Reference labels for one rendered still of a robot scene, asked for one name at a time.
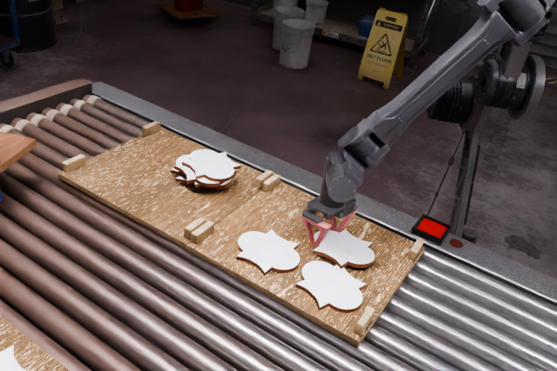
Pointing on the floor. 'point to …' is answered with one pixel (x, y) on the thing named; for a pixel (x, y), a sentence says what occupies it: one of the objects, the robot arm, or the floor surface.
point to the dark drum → (29, 2)
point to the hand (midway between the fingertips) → (325, 237)
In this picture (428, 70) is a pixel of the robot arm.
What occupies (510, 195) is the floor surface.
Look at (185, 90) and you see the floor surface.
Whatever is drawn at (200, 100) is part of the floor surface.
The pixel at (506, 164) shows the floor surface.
